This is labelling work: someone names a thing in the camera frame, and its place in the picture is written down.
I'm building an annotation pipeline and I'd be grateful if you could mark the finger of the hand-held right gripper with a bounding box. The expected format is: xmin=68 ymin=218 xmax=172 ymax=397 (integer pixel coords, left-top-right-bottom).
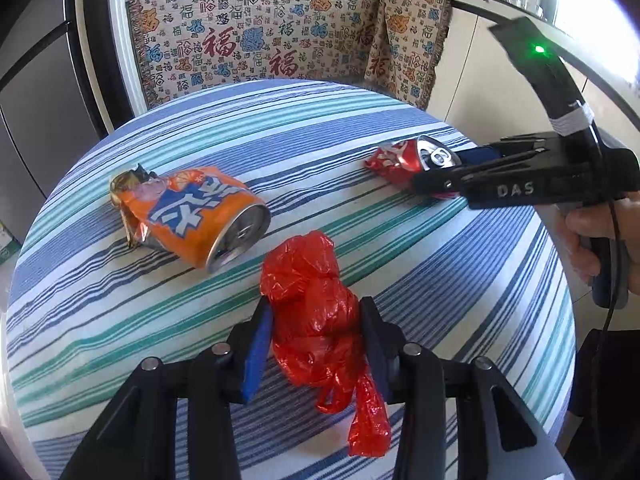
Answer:
xmin=457 ymin=135 xmax=546 ymax=167
xmin=409 ymin=149 xmax=547 ymax=200

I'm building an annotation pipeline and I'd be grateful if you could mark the patterned fabric-covered chair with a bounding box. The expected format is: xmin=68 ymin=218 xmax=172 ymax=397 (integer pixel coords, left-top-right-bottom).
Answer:
xmin=125 ymin=0 xmax=453 ymax=111

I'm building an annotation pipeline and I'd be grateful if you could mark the crushed red cola can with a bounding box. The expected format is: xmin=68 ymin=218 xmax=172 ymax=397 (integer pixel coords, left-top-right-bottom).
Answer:
xmin=364 ymin=136 xmax=463 ymax=200

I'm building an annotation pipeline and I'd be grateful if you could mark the person's right hand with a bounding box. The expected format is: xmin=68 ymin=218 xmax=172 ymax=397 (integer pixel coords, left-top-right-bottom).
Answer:
xmin=565 ymin=195 xmax=640 ymax=293

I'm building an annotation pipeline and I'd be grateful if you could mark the green white carton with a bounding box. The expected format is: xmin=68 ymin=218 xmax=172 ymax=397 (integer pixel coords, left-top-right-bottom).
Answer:
xmin=0 ymin=220 xmax=22 ymax=263

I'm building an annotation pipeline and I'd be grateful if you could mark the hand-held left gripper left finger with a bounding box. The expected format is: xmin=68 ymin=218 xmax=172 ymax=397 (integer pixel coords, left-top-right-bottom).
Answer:
xmin=59 ymin=297 xmax=275 ymax=480

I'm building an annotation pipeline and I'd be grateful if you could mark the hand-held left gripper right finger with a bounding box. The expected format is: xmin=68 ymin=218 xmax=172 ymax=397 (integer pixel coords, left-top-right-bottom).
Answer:
xmin=361 ymin=297 xmax=573 ymax=480

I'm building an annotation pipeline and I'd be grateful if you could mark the crushed orange soda can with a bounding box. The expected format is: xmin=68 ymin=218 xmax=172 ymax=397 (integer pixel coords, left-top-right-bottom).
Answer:
xmin=110 ymin=164 xmax=272 ymax=275

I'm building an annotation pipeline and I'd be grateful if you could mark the grey refrigerator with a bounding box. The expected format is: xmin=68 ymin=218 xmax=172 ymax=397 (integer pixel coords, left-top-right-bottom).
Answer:
xmin=0 ymin=0 xmax=108 ymax=211

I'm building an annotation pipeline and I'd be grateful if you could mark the white cabinet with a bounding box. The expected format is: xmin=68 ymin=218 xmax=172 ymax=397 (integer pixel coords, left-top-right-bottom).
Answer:
xmin=430 ymin=0 xmax=640 ymax=136

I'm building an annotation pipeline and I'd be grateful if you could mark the red plastic bag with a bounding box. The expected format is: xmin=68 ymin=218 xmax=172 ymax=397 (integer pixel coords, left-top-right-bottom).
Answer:
xmin=260 ymin=231 xmax=392 ymax=457

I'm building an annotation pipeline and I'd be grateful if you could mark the blue green striped tablecloth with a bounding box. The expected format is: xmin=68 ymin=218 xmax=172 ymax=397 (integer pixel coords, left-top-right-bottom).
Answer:
xmin=5 ymin=79 xmax=578 ymax=480

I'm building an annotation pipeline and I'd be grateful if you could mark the person's dark clothing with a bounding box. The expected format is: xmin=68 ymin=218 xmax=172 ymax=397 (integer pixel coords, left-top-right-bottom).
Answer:
xmin=565 ymin=327 xmax=640 ymax=466

